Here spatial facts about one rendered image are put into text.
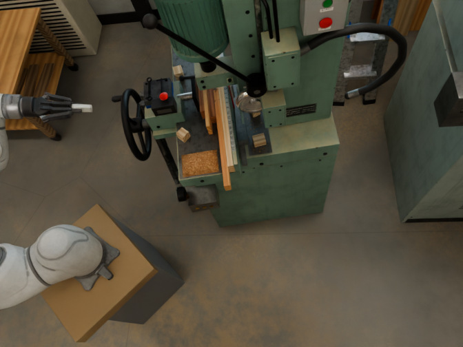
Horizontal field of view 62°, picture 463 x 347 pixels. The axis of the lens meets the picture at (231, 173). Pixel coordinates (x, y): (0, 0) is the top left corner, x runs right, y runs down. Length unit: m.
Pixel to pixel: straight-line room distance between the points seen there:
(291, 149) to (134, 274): 0.74
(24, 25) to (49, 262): 1.68
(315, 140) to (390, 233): 0.92
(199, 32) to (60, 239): 0.77
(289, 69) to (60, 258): 0.90
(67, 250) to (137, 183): 1.13
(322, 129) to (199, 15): 0.66
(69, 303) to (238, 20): 1.15
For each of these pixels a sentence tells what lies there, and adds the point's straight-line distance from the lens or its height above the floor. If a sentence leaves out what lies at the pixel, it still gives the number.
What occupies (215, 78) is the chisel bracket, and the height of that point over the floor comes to 1.05.
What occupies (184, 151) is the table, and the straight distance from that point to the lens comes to 1.37.
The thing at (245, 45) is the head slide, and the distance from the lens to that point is 1.16.
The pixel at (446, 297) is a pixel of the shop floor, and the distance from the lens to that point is 2.22.
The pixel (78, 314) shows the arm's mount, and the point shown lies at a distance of 1.60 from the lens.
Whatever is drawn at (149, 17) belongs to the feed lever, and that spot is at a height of 1.44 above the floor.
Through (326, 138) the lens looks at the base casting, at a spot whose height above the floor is 0.80.
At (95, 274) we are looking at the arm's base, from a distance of 1.57.
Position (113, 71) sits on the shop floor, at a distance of 2.94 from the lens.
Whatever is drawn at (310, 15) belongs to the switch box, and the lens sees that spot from 0.98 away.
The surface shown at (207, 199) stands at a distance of 1.58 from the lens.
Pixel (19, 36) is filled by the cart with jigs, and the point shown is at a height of 0.53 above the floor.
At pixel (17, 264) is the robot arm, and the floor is 0.94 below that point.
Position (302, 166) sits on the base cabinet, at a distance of 1.56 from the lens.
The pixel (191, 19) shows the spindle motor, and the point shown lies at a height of 1.36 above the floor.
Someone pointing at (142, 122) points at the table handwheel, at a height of 0.83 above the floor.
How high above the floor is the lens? 2.08
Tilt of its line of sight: 65 degrees down
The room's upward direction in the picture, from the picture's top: 19 degrees counter-clockwise
